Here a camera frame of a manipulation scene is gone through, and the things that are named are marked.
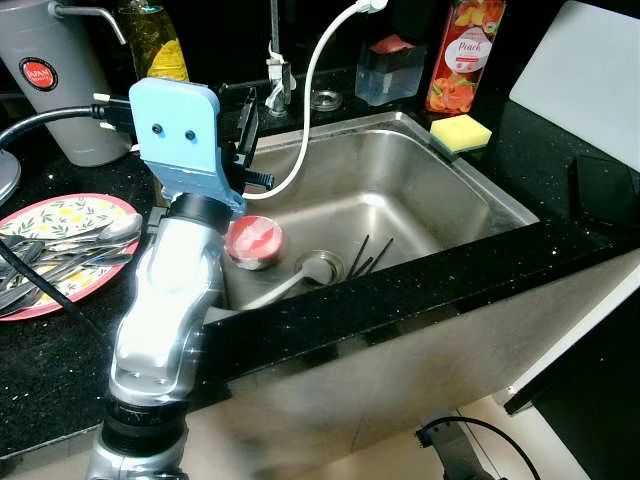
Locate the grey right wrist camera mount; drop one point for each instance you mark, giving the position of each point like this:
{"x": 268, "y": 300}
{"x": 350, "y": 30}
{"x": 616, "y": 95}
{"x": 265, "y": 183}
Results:
{"x": 455, "y": 455}

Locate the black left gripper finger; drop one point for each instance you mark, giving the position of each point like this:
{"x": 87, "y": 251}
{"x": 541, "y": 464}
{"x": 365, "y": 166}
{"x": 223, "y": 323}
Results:
{"x": 250, "y": 115}
{"x": 228, "y": 100}

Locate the peach dish soap bottle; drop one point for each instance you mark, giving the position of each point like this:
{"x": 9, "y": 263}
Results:
{"x": 465, "y": 60}

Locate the stainless steel sink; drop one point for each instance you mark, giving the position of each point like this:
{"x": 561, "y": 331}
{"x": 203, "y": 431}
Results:
{"x": 400, "y": 190}

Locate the clear dispenser red top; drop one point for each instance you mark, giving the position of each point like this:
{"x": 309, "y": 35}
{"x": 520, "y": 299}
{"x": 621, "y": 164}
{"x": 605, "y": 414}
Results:
{"x": 390, "y": 75}

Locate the grey thermos jug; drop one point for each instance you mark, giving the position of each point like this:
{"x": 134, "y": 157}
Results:
{"x": 70, "y": 110}

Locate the black box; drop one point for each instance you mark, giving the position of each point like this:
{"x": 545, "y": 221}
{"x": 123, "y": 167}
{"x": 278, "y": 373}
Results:
{"x": 605, "y": 190}

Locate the black side cabinet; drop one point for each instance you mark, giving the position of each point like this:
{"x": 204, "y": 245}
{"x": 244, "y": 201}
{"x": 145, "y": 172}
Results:
{"x": 590, "y": 400}

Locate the chrome faucet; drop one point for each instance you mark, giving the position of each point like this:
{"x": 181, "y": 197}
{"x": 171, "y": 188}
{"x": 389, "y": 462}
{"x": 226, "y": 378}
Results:
{"x": 278, "y": 70}

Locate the yellow liquid bottle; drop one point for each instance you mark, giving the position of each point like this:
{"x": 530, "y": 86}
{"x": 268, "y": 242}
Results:
{"x": 160, "y": 50}

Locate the floral plate pink rim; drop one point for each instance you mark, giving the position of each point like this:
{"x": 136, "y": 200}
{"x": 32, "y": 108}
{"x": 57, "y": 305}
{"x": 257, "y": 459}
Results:
{"x": 70, "y": 212}

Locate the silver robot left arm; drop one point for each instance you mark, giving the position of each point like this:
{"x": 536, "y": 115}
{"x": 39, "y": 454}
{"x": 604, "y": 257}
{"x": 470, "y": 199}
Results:
{"x": 165, "y": 320}

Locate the white cutting board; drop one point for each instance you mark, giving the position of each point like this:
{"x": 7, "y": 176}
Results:
{"x": 590, "y": 80}

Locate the yellow sponge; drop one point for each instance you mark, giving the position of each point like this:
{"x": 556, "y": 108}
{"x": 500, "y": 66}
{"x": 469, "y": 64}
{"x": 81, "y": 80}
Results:
{"x": 462, "y": 132}

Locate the white ceramic spoon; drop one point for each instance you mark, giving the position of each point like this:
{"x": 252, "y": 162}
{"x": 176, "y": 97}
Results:
{"x": 280, "y": 291}

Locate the red bowl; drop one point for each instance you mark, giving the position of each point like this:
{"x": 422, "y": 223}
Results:
{"x": 252, "y": 240}

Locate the metal spoon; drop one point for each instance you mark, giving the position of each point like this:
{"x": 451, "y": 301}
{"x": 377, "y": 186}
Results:
{"x": 120, "y": 226}

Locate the sink drain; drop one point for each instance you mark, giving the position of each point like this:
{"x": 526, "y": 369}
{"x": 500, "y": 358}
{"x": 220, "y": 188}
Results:
{"x": 328, "y": 258}

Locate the black chopstick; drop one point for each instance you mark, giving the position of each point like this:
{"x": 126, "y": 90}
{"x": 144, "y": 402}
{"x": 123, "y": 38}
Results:
{"x": 376, "y": 257}
{"x": 357, "y": 258}

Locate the grey cabinet panel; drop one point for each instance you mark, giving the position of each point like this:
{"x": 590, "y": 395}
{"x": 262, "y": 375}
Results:
{"x": 400, "y": 350}

